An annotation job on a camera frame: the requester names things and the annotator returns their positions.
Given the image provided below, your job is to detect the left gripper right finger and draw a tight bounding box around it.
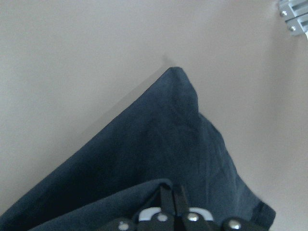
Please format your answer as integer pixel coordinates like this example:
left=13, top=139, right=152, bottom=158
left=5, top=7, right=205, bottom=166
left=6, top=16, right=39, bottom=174
left=173, top=184, right=190, bottom=214

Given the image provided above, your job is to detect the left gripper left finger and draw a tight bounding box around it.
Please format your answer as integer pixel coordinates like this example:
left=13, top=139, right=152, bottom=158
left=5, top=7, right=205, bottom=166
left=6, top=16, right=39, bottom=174
left=159, top=185, right=176, bottom=214

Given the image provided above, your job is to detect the black t-shirt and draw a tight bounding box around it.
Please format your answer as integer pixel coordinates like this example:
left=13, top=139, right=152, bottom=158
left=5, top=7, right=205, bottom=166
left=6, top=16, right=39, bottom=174
left=0, top=67, right=276, bottom=231

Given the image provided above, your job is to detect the aluminium frame post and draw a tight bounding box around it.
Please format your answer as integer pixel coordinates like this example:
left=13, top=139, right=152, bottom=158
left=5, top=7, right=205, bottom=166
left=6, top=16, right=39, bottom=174
left=278, top=0, right=308, bottom=37

